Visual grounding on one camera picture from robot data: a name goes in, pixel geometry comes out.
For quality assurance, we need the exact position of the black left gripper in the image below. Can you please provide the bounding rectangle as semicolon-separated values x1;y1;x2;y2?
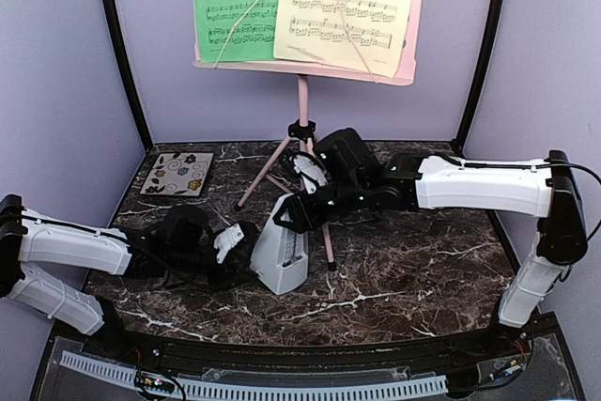
168;244;257;293

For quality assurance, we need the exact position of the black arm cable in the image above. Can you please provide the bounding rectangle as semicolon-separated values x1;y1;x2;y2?
431;151;601;289
121;222;259;294

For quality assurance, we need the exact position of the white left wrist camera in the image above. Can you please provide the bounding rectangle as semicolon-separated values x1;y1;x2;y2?
213;223;245;264

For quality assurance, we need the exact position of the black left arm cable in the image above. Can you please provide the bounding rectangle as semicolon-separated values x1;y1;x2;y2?
121;222;259;294

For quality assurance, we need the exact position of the pink music stand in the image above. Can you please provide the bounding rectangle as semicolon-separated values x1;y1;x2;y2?
189;0;427;272

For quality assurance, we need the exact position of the yellow paper sheet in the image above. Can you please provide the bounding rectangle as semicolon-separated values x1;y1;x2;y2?
273;0;412;78

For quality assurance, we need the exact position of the black right frame post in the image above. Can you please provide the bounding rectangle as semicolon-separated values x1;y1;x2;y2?
451;0;503;155

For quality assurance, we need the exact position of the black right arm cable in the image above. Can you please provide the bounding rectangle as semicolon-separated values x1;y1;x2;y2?
431;151;601;289

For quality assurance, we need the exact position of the white metronome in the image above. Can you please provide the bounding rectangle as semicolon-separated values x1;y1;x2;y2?
250;193;309;295

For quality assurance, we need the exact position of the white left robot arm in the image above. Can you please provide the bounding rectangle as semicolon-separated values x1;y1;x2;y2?
1;194;257;360

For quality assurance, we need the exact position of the black frame post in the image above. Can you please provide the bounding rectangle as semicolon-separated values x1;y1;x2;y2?
101;0;154;153
451;0;503;155

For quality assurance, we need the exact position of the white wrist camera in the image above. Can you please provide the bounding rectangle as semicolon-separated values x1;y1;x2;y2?
282;151;328;194
213;223;245;264

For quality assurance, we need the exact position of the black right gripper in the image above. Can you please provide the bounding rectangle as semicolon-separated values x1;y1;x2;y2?
272;176;369;234

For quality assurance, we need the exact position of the floral patterned coaster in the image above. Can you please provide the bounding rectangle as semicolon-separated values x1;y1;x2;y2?
141;152;213;197

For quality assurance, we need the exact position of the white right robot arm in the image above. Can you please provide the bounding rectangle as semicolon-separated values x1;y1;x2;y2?
273;128;589;358

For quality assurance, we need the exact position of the black front rail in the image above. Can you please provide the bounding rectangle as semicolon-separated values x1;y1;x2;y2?
51;320;541;378

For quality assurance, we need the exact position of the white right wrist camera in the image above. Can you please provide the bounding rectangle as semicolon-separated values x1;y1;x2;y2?
282;151;328;194

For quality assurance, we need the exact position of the black left frame post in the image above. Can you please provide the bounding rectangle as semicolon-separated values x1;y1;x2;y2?
101;0;154;153

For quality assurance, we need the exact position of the grey cable duct strip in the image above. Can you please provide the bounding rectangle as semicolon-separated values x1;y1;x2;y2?
59;351;448;400

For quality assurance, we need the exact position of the green paper sheet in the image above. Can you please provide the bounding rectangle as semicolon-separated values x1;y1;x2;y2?
193;0;302;72

